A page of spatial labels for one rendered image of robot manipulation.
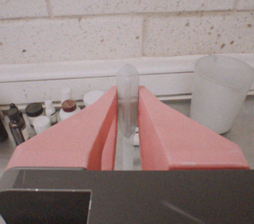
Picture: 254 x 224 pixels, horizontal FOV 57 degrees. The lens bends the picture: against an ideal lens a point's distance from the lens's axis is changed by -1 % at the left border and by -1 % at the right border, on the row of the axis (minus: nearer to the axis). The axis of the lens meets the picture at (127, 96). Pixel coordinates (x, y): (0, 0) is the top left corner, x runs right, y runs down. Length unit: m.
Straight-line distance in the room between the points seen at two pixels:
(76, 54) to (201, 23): 0.33
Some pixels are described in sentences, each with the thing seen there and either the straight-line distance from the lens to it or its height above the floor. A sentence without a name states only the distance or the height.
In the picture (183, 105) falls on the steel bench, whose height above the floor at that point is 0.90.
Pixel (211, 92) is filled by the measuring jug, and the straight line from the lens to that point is 0.51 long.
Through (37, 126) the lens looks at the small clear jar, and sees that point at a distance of 0.55.
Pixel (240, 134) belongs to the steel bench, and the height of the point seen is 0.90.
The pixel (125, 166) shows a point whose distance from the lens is 0.16.
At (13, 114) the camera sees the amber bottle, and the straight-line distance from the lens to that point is 0.54.
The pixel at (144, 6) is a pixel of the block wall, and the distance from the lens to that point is 0.59.
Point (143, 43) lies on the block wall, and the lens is 0.62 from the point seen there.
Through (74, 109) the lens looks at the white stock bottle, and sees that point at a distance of 0.52.
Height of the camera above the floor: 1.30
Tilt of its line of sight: 36 degrees down
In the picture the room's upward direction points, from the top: straight up
